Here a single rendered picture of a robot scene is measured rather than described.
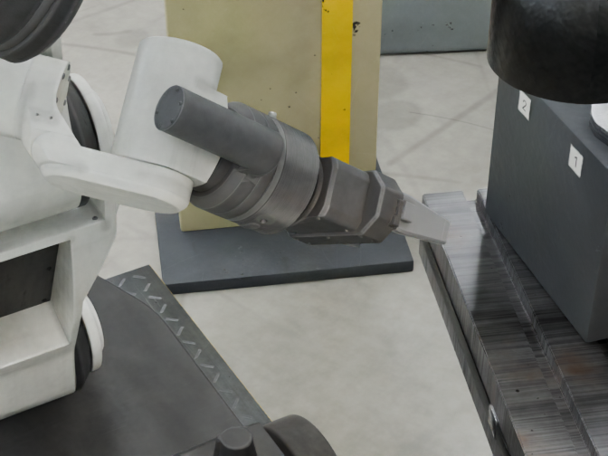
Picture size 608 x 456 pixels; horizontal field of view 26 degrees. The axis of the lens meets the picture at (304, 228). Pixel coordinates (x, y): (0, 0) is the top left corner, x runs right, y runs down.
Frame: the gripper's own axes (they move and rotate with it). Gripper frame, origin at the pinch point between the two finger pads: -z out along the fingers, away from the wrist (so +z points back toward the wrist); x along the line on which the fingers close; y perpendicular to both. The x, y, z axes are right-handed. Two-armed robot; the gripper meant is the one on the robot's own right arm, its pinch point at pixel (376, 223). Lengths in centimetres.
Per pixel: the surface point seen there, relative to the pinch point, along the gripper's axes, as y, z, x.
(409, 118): 76, -136, -146
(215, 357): -5, -42, -75
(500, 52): -6, 37, 46
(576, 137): 11.4, -11.9, 9.9
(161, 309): 2, -39, -87
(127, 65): 80, -91, -208
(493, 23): -5, 38, 46
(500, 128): 15.5, -17.1, -4.0
